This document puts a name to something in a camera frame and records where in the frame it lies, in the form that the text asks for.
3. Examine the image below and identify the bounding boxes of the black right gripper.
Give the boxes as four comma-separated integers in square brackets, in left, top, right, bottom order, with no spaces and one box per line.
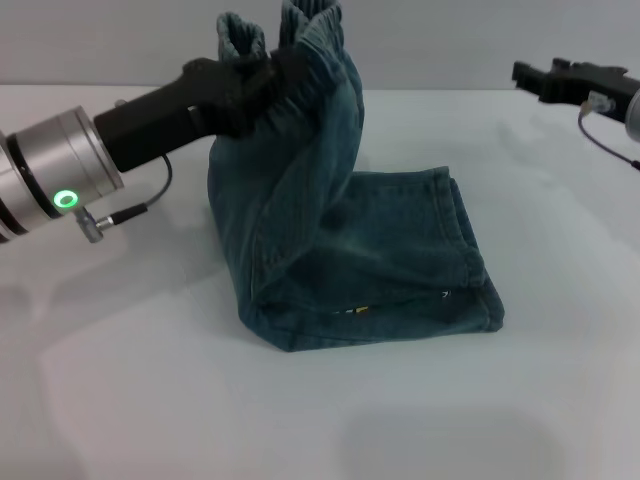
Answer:
[511,58,640,125]

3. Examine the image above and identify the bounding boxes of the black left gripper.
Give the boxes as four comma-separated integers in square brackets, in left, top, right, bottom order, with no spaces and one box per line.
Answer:
[92,47,314,175]

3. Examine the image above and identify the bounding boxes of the blue denim shorts with cartoon print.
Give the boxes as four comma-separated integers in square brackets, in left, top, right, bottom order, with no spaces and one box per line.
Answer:
[206,0,506,354]

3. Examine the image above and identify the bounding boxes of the right gripper cable with plug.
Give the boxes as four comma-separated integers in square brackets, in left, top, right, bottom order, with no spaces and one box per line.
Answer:
[578,92,640,174]

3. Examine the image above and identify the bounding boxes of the gripper cable with plug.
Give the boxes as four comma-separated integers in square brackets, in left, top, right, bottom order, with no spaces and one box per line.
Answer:
[578,92,640,174]
[74,152,175,245]

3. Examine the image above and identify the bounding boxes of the left gripper cable with plug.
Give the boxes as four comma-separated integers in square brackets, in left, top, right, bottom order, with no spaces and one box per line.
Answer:
[74,152,175,245]

